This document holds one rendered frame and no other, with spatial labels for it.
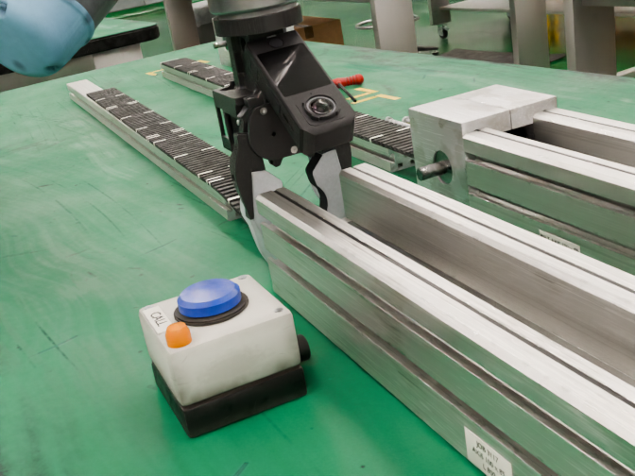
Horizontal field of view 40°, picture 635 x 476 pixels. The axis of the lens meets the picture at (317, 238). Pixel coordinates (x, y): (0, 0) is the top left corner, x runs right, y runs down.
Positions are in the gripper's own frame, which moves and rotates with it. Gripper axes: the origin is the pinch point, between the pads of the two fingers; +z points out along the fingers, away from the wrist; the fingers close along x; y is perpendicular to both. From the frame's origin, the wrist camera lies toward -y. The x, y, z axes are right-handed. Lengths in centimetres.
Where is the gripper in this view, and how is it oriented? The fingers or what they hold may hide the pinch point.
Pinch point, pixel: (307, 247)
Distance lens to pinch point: 75.5
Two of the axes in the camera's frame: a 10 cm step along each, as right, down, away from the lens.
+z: 1.6, 9.2, 3.6
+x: -9.0, 2.9, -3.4
